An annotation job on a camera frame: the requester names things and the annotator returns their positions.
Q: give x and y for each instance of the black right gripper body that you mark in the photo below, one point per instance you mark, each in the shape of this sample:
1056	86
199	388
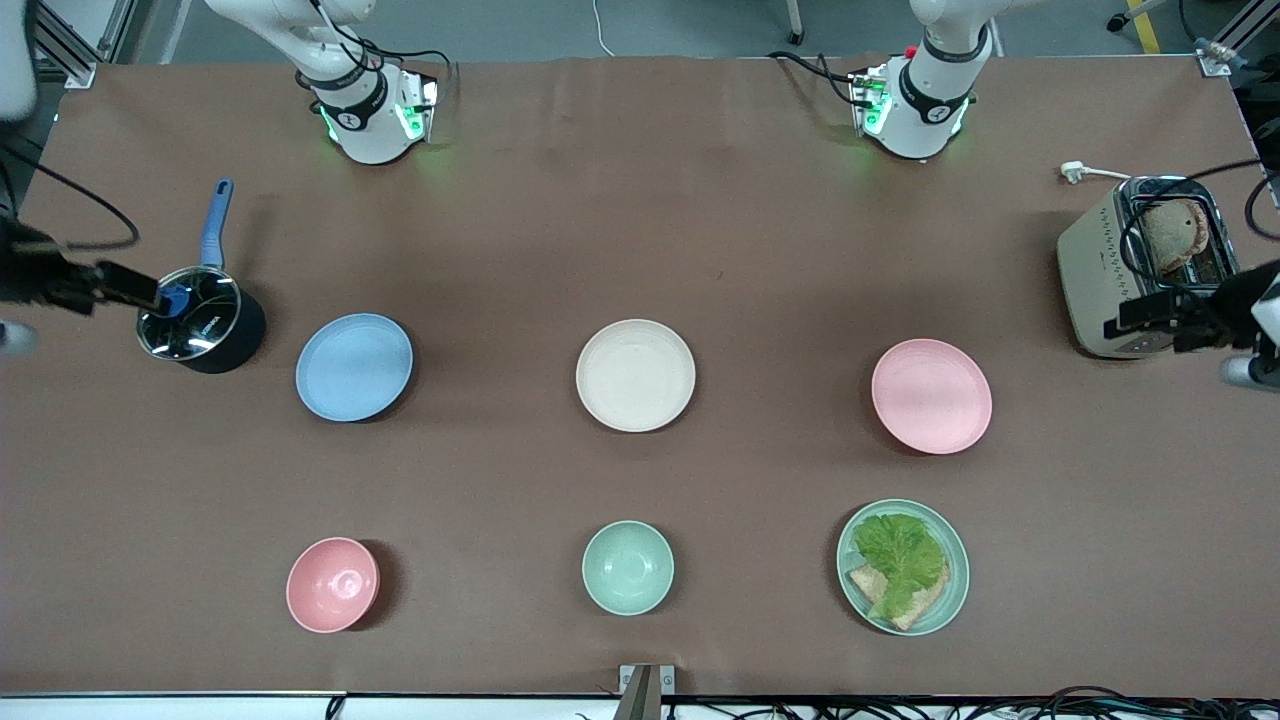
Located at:
25	272

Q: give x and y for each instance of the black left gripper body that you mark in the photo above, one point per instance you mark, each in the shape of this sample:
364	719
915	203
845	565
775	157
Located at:
1226	299

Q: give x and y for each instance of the pink plate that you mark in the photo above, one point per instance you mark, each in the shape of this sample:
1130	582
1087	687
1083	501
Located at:
931	397

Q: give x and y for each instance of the blue plate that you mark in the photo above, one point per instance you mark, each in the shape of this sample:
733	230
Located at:
354	367

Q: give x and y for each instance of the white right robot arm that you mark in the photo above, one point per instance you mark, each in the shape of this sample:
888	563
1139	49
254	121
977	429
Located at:
365	130

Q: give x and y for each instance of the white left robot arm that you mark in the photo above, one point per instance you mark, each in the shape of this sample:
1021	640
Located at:
925	110

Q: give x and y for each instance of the beige chrome toaster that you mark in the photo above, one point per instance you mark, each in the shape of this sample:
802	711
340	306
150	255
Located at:
1090	260

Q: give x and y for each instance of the brown toast slice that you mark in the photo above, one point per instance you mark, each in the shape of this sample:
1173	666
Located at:
1175	235

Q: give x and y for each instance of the green plate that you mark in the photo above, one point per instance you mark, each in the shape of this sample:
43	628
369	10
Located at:
955	580

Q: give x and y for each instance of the green lettuce leaf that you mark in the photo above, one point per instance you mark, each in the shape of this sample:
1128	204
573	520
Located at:
900	555

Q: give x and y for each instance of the pink bowl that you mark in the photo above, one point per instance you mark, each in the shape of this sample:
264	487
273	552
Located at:
332	585

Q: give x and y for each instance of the brown bread slice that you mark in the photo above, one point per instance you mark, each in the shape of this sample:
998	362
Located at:
925	605

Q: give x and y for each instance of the brown table cover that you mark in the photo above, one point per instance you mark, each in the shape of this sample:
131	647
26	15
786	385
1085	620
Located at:
640	250

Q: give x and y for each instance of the beige plate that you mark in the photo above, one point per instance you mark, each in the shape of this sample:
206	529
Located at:
636	375

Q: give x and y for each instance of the green bowl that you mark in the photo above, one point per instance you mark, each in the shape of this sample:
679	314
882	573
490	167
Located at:
628	568

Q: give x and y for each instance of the aluminium frame profile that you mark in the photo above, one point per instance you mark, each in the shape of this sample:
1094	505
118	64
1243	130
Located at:
65	55
1225	45

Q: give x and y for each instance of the grey metal table bracket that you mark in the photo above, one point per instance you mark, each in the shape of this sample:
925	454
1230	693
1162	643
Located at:
645	690

